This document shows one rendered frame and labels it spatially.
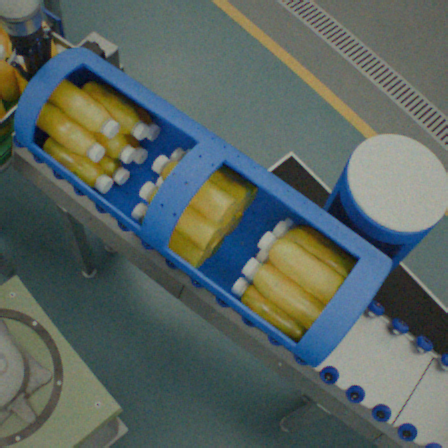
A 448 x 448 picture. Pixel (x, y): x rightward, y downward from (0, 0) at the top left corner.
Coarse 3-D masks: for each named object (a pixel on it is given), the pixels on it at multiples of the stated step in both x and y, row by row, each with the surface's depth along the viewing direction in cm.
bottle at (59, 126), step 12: (48, 108) 138; (48, 120) 137; (60, 120) 136; (72, 120) 137; (48, 132) 138; (60, 132) 136; (72, 132) 135; (84, 132) 136; (72, 144) 136; (84, 144) 135; (84, 156) 138
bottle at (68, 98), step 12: (60, 84) 135; (72, 84) 137; (60, 96) 134; (72, 96) 134; (84, 96) 134; (60, 108) 136; (72, 108) 134; (84, 108) 133; (96, 108) 133; (84, 120) 133; (96, 120) 133; (108, 120) 134; (96, 132) 135
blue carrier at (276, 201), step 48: (48, 96) 129; (144, 96) 131; (144, 144) 152; (192, 144) 146; (96, 192) 132; (192, 192) 121; (288, 192) 125; (144, 240) 133; (240, 240) 146; (336, 240) 120; (336, 336) 115
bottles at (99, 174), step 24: (120, 96) 146; (144, 120) 144; (48, 144) 141; (120, 144) 140; (72, 168) 140; (96, 168) 140; (120, 168) 146; (144, 216) 136; (240, 216) 142; (216, 240) 139; (192, 264) 133; (240, 288) 132; (264, 312) 129; (288, 336) 128
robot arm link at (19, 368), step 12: (0, 336) 103; (0, 348) 101; (12, 348) 107; (0, 360) 100; (12, 360) 105; (0, 372) 100; (12, 372) 105; (0, 384) 101; (12, 384) 106; (0, 396) 104; (12, 396) 111
